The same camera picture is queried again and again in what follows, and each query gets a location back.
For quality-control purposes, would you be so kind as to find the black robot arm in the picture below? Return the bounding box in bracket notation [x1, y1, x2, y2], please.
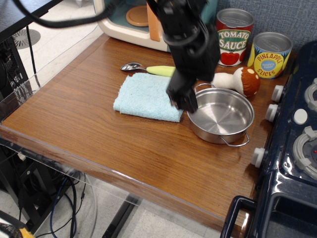
[147, 0, 220, 113]

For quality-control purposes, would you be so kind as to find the blue cable under table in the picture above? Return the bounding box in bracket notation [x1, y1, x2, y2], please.
[49, 176, 77, 238]

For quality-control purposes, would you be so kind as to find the spoon with yellow handle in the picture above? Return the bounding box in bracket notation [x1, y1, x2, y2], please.
[120, 62, 175, 77]

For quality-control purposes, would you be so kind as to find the white middle stove knob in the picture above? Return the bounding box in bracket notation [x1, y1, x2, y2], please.
[265, 104, 278, 122]

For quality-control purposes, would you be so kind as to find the black desk at left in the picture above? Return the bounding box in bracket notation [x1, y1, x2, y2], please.
[0, 0, 64, 100]

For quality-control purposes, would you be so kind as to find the stainless steel pot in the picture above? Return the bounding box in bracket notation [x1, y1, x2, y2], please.
[187, 83, 255, 147]

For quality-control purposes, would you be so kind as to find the tomato sauce can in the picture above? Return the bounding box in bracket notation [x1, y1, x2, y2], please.
[216, 8, 255, 66]

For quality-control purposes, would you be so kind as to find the dark blue toy stove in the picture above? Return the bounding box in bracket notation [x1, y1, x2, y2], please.
[221, 41, 317, 238]

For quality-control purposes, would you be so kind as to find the plush brown mushroom toy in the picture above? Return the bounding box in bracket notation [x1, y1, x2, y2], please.
[211, 67, 261, 97]

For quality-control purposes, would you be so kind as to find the white lower stove knob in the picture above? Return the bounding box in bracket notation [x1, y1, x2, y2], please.
[251, 148, 265, 168]

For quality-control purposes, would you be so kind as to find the black cable under table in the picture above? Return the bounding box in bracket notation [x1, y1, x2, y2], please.
[34, 173, 87, 238]

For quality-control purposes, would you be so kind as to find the pineapple slices can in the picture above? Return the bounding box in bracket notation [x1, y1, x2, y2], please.
[247, 32, 293, 79]

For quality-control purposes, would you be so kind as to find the teal toy microwave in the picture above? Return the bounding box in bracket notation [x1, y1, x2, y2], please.
[98, 0, 217, 52]

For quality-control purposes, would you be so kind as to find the white stove knob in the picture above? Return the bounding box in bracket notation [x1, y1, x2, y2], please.
[271, 85, 284, 103]
[265, 104, 278, 122]
[251, 148, 265, 168]

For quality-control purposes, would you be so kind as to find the light blue folded cloth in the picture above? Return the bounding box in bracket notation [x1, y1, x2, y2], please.
[113, 73, 183, 122]

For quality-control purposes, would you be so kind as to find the white upper stove knob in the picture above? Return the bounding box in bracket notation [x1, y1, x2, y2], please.
[271, 85, 284, 103]

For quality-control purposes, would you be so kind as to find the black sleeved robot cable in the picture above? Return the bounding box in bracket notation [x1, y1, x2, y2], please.
[12, 0, 117, 29]

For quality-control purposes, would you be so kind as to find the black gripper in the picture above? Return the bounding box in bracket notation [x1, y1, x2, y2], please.
[166, 24, 220, 113]

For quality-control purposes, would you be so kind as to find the yellow object at corner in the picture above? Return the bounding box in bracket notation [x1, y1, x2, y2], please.
[10, 229, 34, 238]

